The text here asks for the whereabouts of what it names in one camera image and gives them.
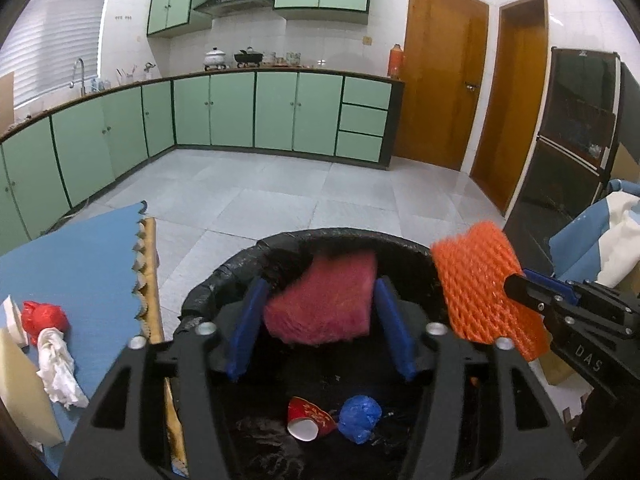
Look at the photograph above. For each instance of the brown wooden door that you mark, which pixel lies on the brown wooden door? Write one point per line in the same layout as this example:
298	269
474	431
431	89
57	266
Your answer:
443	67
514	101

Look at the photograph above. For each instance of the cardboard box on floor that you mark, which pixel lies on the cardboard box on floor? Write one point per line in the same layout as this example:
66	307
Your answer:
552	369

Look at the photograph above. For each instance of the white cooking pot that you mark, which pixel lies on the white cooking pot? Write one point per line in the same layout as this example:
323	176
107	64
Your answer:
215	59

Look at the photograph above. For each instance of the green lower kitchen cabinets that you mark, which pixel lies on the green lower kitchen cabinets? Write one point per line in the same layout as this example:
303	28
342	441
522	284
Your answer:
56	162

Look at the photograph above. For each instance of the range hood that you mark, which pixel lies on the range hood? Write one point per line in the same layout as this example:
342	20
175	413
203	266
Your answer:
219	8

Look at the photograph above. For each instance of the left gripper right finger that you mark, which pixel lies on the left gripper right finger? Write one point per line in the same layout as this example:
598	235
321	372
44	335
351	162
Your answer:
482	414

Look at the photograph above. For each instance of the black wok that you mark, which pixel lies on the black wok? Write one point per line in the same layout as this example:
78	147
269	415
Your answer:
248	58

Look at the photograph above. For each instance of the red gold paper cup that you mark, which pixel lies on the red gold paper cup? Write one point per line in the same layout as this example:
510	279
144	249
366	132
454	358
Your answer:
308	422

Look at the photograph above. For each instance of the black glass cabinet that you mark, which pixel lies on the black glass cabinet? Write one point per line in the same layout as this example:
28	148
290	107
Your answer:
592	110

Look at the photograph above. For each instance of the black trash bin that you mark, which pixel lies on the black trash bin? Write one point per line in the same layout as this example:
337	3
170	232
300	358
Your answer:
254	405

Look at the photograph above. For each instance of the red fire extinguisher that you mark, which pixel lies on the red fire extinguisher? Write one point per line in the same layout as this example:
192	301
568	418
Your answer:
395	60

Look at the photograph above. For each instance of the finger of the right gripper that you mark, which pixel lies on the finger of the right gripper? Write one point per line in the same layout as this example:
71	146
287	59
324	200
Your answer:
538	292

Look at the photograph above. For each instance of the white paper cup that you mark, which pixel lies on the white paper cup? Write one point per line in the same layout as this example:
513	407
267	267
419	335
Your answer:
14	322

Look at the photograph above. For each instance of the cardboard panel on counter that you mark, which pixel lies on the cardboard panel on counter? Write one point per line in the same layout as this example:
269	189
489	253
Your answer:
6	101

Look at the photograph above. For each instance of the blue white cloth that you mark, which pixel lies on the blue white cloth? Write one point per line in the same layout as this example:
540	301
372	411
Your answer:
602	244

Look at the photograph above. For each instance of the red plastic bag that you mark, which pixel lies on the red plastic bag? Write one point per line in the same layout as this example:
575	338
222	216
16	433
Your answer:
37	317

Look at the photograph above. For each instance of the blue foam table mat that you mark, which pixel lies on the blue foam table mat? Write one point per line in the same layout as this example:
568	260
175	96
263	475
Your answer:
87	269

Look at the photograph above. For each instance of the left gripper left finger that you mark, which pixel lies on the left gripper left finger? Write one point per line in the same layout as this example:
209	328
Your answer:
165	399

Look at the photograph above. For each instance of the white crumpled tissue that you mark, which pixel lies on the white crumpled tissue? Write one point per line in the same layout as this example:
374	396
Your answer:
57	370

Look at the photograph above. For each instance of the cream foam sponge block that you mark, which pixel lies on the cream foam sponge block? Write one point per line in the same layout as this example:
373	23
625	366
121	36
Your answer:
23	395

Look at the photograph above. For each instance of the kitchen faucet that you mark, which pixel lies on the kitchen faucet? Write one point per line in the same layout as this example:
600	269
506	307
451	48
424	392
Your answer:
79	76

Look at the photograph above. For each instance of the window blind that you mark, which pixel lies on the window blind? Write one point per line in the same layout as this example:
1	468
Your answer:
45	41

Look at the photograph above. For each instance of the orange foam net sleeve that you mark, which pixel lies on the orange foam net sleeve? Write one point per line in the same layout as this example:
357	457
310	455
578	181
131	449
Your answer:
472	268

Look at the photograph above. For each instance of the black gloved right hand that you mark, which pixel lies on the black gloved right hand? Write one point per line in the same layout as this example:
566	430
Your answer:
609	430

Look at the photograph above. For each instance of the blue plastic bag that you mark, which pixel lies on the blue plastic bag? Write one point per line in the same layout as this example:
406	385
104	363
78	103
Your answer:
358	418

